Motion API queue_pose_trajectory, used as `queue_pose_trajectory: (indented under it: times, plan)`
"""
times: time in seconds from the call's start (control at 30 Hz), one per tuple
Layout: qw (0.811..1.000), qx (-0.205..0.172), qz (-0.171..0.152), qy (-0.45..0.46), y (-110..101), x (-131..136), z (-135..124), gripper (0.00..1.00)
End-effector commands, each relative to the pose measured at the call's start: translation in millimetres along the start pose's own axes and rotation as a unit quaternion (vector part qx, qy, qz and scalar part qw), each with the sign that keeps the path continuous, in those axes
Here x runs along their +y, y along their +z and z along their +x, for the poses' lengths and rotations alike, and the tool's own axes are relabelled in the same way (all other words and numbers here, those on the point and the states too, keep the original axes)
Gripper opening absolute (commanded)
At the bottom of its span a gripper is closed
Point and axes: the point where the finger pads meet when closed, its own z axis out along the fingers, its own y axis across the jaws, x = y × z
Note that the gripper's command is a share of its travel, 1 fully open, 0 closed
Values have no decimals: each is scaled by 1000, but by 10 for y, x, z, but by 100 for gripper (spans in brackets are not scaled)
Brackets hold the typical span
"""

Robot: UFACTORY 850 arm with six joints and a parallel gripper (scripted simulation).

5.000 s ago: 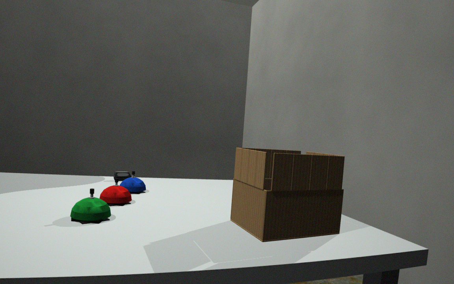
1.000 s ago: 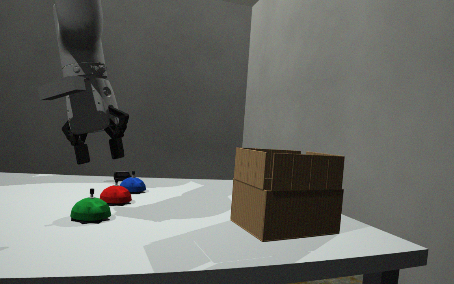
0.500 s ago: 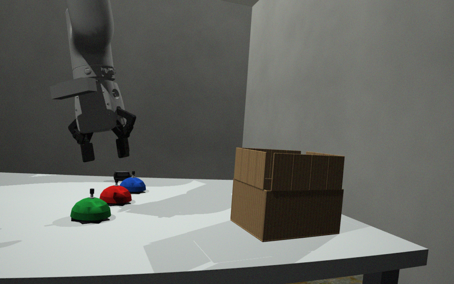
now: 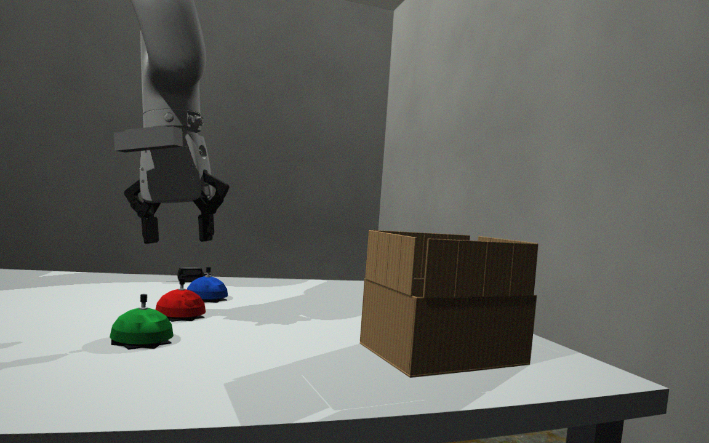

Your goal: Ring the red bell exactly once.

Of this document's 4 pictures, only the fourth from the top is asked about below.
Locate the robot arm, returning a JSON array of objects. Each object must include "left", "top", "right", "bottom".
[{"left": 114, "top": 0, "right": 206, "bottom": 153}]

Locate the brown cardboard box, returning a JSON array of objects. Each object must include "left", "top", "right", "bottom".
[{"left": 359, "top": 231, "right": 538, "bottom": 378}]

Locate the green dome bell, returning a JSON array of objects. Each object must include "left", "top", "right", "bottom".
[{"left": 110, "top": 294, "right": 174, "bottom": 349}]

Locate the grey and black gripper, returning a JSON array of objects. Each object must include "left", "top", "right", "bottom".
[{"left": 124, "top": 131, "right": 230, "bottom": 244}]

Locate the blue bell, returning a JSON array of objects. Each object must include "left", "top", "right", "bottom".
[{"left": 187, "top": 267, "right": 228, "bottom": 303}]

